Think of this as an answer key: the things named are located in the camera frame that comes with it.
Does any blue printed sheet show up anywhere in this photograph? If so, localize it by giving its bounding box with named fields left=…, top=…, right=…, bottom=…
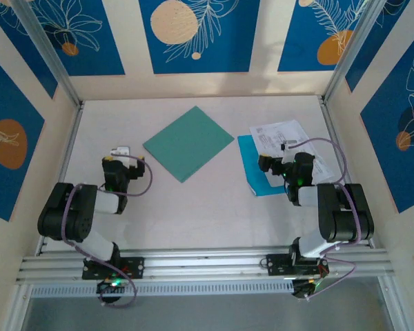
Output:
left=237, top=134, right=290, bottom=198

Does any green paper folder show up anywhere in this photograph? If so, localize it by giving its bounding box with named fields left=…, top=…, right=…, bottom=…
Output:
left=142, top=105, right=235, bottom=183

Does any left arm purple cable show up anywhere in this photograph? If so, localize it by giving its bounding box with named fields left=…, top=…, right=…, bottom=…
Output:
left=61, top=154, right=155, bottom=308

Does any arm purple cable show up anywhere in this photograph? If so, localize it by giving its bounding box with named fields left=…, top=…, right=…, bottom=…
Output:
left=282, top=137, right=363, bottom=301
left=61, top=154, right=155, bottom=308

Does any aluminium side rail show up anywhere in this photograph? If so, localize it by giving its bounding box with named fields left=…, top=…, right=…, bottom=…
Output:
left=319, top=96, right=377, bottom=250
left=34, top=101, right=86, bottom=257

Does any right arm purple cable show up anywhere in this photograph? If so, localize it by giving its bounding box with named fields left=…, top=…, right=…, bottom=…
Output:
left=282, top=137, right=363, bottom=301

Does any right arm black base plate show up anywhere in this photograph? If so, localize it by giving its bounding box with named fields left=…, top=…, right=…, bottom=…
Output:
left=266, top=253, right=331, bottom=277

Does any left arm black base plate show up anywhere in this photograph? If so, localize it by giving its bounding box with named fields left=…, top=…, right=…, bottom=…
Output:
left=81, top=257, right=146, bottom=280

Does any blue floral wall panel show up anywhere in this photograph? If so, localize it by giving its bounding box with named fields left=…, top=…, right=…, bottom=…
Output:
left=0, top=48, right=46, bottom=222
left=30, top=0, right=126, bottom=77
left=277, top=0, right=372, bottom=73
left=360, top=32, right=414, bottom=214
left=139, top=0, right=262, bottom=74

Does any aluminium frame post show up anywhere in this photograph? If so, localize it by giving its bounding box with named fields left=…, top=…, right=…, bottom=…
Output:
left=377, top=277, right=413, bottom=331
left=3, top=284, right=34, bottom=331
left=12, top=0, right=84, bottom=108
left=326, top=0, right=384, bottom=103

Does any aluminium mounting rail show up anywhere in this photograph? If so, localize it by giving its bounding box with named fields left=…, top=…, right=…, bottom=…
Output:
left=15, top=246, right=397, bottom=285

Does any grey slotted cable duct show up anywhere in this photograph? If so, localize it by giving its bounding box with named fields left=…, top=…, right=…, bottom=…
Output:
left=30, top=279, right=297, bottom=299

